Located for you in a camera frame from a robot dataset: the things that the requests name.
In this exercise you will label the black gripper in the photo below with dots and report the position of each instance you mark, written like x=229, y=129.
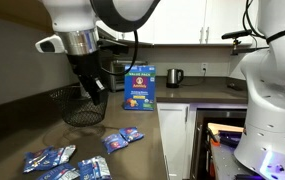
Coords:
x=83, y=65

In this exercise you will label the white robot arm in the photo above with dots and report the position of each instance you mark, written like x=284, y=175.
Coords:
x=275, y=110

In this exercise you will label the silver toaster oven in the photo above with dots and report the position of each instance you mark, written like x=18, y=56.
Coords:
x=118, y=79

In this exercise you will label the blue fruit snack box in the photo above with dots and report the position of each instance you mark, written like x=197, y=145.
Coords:
x=139, y=88

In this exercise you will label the blue fruit snack packet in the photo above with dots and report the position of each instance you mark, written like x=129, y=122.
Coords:
x=132, y=134
x=37, y=160
x=60, y=172
x=114, y=142
x=95, y=168
x=67, y=153

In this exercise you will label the steel electric kettle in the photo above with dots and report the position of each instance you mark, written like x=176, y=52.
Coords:
x=173, y=78

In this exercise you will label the white lower cabinet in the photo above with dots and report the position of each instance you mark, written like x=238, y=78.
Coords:
x=175, y=140

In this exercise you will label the white cabinet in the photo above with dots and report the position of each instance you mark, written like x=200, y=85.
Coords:
x=178, y=20
x=175, y=140

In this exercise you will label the white upper cabinet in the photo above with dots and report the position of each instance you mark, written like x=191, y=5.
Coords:
x=178, y=20

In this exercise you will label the stainless steel appliance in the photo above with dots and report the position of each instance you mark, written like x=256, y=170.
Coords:
x=222, y=113

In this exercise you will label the light wooden board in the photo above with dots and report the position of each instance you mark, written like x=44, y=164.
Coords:
x=225, y=127

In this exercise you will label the perforated metal robot table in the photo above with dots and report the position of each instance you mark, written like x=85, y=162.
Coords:
x=223, y=163

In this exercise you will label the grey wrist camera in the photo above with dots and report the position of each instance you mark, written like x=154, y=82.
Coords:
x=50, y=45

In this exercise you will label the white wall outlet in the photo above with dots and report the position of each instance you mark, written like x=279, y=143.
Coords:
x=204, y=68

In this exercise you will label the black camera on stand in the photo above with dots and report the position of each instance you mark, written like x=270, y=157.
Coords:
x=237, y=33

